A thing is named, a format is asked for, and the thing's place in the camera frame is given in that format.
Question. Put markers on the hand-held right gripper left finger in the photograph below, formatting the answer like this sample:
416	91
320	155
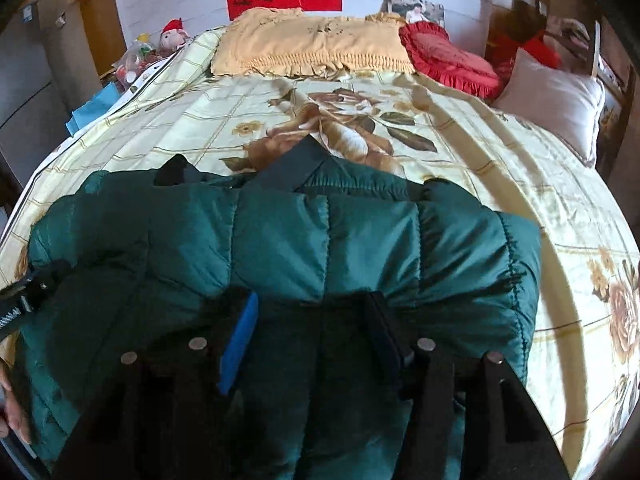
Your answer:
239	340

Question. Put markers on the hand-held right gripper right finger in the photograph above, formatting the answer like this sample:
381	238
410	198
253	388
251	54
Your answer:
387	340

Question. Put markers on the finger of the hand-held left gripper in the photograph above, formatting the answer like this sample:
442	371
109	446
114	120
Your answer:
49	275

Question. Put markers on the green quilted jacket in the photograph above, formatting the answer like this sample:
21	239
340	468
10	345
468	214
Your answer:
300	240

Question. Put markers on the red clothes on chair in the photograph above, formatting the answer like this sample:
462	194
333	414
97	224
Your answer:
525	40

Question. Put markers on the person's left hand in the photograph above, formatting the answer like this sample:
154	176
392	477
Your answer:
15	410

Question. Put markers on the blue paper bag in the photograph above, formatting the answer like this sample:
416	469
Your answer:
92	110

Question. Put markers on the grey refrigerator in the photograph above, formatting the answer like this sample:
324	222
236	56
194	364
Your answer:
25	85

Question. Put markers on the floral yellow bedspread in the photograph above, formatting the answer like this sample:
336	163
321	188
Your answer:
500	170

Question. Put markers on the bag of toys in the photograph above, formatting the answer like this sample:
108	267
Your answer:
135	62

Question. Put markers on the wooden door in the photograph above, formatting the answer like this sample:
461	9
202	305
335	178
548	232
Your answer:
97	25

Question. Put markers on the plush toy with red hat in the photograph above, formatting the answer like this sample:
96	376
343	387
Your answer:
174	36

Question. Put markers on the red ruffled heart cushion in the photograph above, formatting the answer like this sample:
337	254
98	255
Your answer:
450	62

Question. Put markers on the white pillow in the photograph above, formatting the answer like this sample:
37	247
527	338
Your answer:
555	100

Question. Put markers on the yellow fringed pillow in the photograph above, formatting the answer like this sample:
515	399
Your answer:
310	42

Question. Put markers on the framed photo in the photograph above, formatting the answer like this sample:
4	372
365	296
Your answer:
414	10

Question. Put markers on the wooden chair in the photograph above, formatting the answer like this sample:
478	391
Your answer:
615	95

